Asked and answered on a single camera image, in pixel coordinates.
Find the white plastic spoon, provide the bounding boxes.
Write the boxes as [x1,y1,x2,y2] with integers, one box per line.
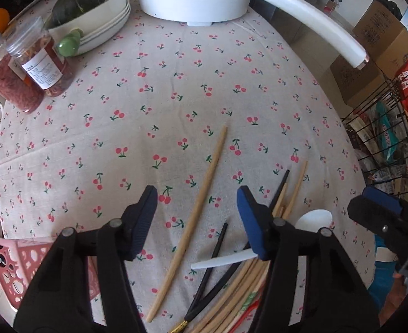
[190,209,333,270]

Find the disposable chopsticks pair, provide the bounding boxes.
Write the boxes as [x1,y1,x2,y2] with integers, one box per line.
[224,277,265,332]

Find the long light wooden chopstick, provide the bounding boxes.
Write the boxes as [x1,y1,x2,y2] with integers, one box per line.
[145,125,228,323]

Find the bundle wooden chopstick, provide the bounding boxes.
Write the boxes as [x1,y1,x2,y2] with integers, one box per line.
[192,161,308,332]

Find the black chopstick gold tip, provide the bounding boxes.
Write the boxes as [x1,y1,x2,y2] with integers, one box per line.
[172,169,290,332]

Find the pink perforated utensil basket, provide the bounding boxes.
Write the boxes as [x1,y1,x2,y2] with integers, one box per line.
[0,227,100,315]

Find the red plastic spoon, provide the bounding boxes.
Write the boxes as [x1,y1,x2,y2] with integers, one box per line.
[229,299,260,333]

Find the person right hand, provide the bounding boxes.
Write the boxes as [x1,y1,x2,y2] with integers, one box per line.
[378,273,407,326]

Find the blue plastic stool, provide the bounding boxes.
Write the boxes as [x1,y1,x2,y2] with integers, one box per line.
[368,235,398,311]

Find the teal snack bag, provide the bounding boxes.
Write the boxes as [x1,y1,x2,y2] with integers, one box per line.
[375,102,399,164]

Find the cherry print tablecloth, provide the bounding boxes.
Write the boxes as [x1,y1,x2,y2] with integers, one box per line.
[0,0,375,332]

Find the labelled glass spice jar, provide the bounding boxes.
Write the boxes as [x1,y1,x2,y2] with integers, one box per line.
[3,17,74,97]

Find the stacked white bowls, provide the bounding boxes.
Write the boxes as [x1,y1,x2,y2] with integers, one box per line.
[46,0,131,56]

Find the cardboard box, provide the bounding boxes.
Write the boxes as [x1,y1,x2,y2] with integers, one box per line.
[330,0,408,107]

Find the glass jar red grains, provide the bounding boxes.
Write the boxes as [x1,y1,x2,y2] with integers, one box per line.
[0,33,44,113]

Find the dark green squash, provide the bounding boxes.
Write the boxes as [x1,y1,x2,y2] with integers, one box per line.
[50,0,105,28]

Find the black wire storage rack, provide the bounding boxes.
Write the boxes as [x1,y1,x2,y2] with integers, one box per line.
[331,57,408,201]

